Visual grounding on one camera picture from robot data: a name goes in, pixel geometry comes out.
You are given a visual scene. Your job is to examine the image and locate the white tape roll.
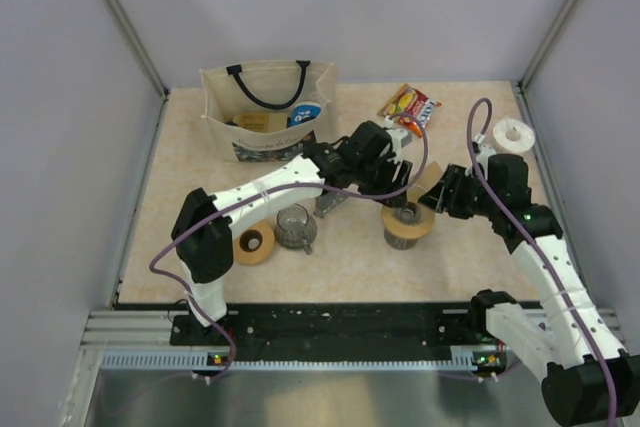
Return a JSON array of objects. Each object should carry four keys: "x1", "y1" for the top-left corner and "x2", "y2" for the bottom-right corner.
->
[{"x1": 492, "y1": 118, "x2": 536, "y2": 155}]

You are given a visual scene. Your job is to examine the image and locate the brown paper coffee filter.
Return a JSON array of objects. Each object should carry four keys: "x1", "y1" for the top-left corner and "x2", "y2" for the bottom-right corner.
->
[{"x1": 407, "y1": 161, "x2": 443, "y2": 203}]

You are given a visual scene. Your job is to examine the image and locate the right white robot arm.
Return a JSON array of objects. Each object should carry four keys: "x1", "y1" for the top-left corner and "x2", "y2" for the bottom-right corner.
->
[{"x1": 419, "y1": 143, "x2": 639, "y2": 426}]

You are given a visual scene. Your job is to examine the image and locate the clear glass dripper cone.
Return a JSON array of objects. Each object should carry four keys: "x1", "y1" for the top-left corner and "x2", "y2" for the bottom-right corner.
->
[{"x1": 394, "y1": 202, "x2": 424, "y2": 225}]

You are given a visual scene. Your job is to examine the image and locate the brown box in bag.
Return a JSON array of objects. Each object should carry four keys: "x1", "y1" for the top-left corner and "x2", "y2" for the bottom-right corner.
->
[{"x1": 232, "y1": 112, "x2": 289, "y2": 133}]

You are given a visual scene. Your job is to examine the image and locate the grey glass carafe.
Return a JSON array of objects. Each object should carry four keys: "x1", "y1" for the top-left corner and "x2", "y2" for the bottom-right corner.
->
[{"x1": 384, "y1": 230, "x2": 419, "y2": 251}]

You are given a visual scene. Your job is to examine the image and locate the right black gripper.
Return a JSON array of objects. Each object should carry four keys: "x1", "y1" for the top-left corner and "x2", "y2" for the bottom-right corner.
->
[{"x1": 418, "y1": 163, "x2": 501, "y2": 219}]

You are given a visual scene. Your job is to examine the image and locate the purple cable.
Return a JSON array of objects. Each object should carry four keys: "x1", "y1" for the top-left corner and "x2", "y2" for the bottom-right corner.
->
[
  {"x1": 149, "y1": 114, "x2": 430, "y2": 388},
  {"x1": 465, "y1": 97, "x2": 619, "y2": 427}
]

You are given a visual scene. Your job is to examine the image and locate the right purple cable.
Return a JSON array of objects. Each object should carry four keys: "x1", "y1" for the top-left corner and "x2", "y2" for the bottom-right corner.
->
[{"x1": 465, "y1": 97, "x2": 619, "y2": 427}]

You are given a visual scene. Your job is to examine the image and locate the beige canvas tote bag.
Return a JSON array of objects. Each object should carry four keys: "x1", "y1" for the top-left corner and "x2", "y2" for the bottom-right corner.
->
[{"x1": 200, "y1": 60, "x2": 336, "y2": 163}]

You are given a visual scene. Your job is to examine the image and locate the glass carafe with handle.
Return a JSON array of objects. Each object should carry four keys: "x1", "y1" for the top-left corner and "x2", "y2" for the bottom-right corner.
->
[{"x1": 274, "y1": 204, "x2": 318, "y2": 255}]

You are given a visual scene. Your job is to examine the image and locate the grey slotted cable duct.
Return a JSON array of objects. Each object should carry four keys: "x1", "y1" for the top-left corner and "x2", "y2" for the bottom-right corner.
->
[{"x1": 99, "y1": 345, "x2": 506, "y2": 372}]

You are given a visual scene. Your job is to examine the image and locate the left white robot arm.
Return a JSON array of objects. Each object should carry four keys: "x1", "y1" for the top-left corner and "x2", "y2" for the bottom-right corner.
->
[{"x1": 171, "y1": 121, "x2": 412, "y2": 344}]

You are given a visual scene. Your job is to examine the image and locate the blue white item in bag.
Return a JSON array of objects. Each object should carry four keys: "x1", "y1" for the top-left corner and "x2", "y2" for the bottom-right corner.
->
[{"x1": 289, "y1": 101, "x2": 322, "y2": 127}]

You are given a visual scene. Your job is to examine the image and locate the grey glass dripper cone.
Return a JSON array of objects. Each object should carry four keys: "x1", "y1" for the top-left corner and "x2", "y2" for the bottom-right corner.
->
[{"x1": 313, "y1": 192, "x2": 349, "y2": 218}]

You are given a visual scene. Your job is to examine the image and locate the red yellow candy packet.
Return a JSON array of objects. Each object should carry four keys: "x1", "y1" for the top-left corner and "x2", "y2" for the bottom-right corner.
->
[{"x1": 378, "y1": 84, "x2": 442, "y2": 136}]

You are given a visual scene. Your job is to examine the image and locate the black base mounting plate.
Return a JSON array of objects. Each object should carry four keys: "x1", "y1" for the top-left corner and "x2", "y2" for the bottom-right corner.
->
[{"x1": 169, "y1": 301, "x2": 506, "y2": 362}]

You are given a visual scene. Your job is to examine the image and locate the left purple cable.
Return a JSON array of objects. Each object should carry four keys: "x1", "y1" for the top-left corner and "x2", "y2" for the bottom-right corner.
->
[{"x1": 149, "y1": 114, "x2": 430, "y2": 388}]

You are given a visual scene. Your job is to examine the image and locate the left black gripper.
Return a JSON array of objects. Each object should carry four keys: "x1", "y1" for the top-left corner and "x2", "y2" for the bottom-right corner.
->
[{"x1": 353, "y1": 152, "x2": 411, "y2": 209}]

